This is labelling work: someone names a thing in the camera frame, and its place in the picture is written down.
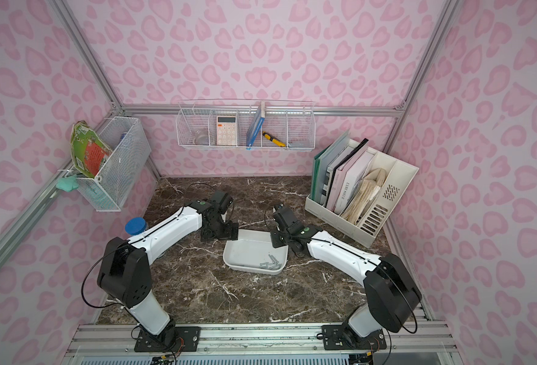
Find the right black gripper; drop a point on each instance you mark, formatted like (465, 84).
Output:
(279, 235)

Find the yellow utility knife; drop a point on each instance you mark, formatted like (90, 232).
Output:
(274, 140)

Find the green red snack bag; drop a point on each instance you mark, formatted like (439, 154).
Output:
(89, 152)

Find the white wire wall basket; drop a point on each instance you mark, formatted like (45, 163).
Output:
(292, 122)

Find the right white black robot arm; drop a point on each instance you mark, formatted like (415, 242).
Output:
(391, 292)

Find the beige paper bundle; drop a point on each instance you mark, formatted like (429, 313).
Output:
(365, 195)

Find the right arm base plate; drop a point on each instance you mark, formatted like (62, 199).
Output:
(342, 337)

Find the white pink calculator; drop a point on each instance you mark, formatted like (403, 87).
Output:
(226, 131)

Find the blue lid clear jar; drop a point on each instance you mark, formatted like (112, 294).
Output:
(136, 226)

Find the pile of silver screws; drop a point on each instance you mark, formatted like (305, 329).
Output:
(273, 265)

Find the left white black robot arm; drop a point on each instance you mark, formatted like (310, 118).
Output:
(125, 268)

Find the mint green wall hook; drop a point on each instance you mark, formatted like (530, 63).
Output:
(67, 184)

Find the white file organizer rack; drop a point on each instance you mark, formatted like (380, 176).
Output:
(401, 174)

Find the blue book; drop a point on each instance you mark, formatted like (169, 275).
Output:
(256, 124)

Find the white mesh side basket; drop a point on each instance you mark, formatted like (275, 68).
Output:
(110, 189)

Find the green folder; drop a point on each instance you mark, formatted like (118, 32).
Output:
(322, 161)

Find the white plastic storage tray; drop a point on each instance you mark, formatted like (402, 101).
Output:
(250, 249)

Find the pink white book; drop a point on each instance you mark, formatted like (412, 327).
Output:
(346, 178)

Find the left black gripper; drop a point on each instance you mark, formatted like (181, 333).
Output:
(220, 230)

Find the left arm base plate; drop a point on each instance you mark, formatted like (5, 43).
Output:
(168, 340)

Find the clear tape roll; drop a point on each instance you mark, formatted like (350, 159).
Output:
(201, 138)

